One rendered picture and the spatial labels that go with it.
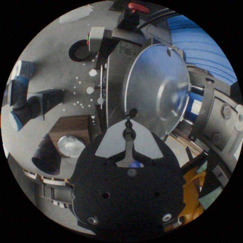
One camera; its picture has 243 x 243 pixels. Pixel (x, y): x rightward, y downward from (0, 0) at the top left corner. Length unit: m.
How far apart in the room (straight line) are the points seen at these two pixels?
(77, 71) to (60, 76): 0.21
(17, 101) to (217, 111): 0.63
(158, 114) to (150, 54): 0.14
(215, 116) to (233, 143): 0.11
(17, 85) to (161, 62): 0.49
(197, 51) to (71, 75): 1.99
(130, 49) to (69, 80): 0.76
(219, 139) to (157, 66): 0.20
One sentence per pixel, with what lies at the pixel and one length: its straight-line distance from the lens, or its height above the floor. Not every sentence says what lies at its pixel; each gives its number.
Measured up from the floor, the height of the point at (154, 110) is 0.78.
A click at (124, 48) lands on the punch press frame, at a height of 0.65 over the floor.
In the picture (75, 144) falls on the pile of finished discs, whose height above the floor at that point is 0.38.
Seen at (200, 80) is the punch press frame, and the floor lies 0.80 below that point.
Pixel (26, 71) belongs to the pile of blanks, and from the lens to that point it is 1.17.
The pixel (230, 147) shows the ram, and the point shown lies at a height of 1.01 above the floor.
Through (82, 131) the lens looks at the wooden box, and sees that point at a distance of 0.66.
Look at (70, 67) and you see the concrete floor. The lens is 0.96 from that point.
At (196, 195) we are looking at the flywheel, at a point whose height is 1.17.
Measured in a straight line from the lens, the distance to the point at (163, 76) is 0.18.
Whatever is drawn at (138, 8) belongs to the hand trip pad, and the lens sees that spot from 0.33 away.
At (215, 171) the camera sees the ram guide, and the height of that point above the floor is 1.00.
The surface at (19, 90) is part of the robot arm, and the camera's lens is 0.43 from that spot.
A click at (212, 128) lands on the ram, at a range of 0.21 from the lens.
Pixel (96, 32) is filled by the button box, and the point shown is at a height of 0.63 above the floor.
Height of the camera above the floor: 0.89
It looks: 54 degrees down
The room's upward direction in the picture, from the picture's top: 140 degrees clockwise
